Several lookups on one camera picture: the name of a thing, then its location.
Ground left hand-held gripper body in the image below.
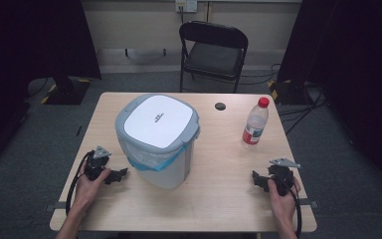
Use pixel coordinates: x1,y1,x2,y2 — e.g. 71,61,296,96
84,144,112,182

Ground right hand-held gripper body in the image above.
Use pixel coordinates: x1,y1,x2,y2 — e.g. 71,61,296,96
267,157,302,197

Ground white wall socket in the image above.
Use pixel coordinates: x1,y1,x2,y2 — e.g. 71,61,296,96
174,0,199,14

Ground grey white-lidded trash can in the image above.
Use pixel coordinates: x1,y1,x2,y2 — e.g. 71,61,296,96
113,93,201,190

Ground person's right hand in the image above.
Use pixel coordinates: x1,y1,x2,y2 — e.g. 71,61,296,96
267,176,302,227

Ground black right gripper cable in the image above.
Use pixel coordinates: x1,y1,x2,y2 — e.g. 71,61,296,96
285,183,303,239

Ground person's left hand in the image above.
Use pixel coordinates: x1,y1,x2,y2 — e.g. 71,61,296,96
74,166,112,214

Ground black folding chair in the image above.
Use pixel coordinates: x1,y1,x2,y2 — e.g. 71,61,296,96
178,20,250,95

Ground white blue-edged trash bag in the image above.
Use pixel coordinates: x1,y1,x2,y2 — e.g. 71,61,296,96
116,127,200,173

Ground black floor cables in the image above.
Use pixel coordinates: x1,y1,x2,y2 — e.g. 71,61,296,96
238,62,328,136

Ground red-capped clear plastic bottle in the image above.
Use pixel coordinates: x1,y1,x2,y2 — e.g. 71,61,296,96
241,97,271,149

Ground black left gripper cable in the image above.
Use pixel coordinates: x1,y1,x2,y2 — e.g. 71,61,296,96
65,149,96,217

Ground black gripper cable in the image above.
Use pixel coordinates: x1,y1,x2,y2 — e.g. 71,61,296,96
65,149,96,217
285,183,303,239

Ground grey table bracket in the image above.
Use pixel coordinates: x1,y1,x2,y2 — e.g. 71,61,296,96
44,200,68,213
298,198,320,210

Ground dark curtain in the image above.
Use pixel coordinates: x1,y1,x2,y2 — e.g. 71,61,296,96
0,0,102,174
276,0,382,197

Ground black stand base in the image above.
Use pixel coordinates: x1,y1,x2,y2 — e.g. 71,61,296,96
40,77,93,107
267,79,314,106

